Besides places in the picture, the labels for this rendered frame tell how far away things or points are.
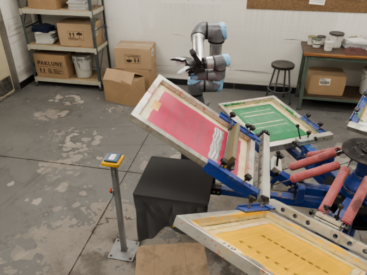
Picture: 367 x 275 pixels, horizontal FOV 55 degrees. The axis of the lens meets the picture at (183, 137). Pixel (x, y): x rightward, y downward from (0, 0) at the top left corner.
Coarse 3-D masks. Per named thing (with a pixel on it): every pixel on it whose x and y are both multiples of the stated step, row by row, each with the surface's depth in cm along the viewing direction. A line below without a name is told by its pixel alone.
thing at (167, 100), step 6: (162, 96) 223; (168, 96) 227; (162, 102) 218; (168, 102) 222; (180, 102) 230; (168, 108) 217; (186, 108) 229; (198, 114) 232; (204, 120) 231; (210, 126) 229; (216, 126) 234; (210, 132) 224; (210, 138) 219; (222, 144) 222
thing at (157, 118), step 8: (152, 112) 204; (160, 112) 208; (168, 112) 213; (152, 120) 198; (160, 120) 202; (168, 128) 201; (176, 136) 200; (192, 144) 203; (208, 144) 212; (200, 152) 202; (208, 152) 206
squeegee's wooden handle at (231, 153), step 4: (236, 124) 228; (240, 124) 230; (232, 128) 232; (236, 128) 223; (232, 132) 226; (236, 132) 219; (232, 136) 220; (236, 136) 215; (232, 140) 215; (236, 140) 212; (228, 144) 217; (232, 144) 210; (236, 144) 209; (228, 148) 211; (232, 148) 205; (236, 148) 205; (228, 152) 207; (232, 152) 200; (236, 152) 202; (228, 156) 202; (232, 156) 197; (228, 160) 198; (232, 160) 198; (228, 164) 200
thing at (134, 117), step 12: (156, 84) 222; (168, 84) 232; (144, 96) 204; (180, 96) 235; (204, 108) 236; (132, 120) 187; (144, 120) 188; (216, 120) 239; (156, 132) 188; (240, 132) 240; (168, 144) 190; (180, 144) 190; (252, 144) 236; (192, 156) 191; (252, 156) 224; (252, 168) 214; (252, 180) 204
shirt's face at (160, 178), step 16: (160, 160) 255; (176, 160) 255; (192, 160) 255; (144, 176) 239; (160, 176) 239; (176, 176) 239; (192, 176) 239; (208, 176) 239; (144, 192) 225; (160, 192) 225; (176, 192) 225; (192, 192) 225; (208, 192) 225
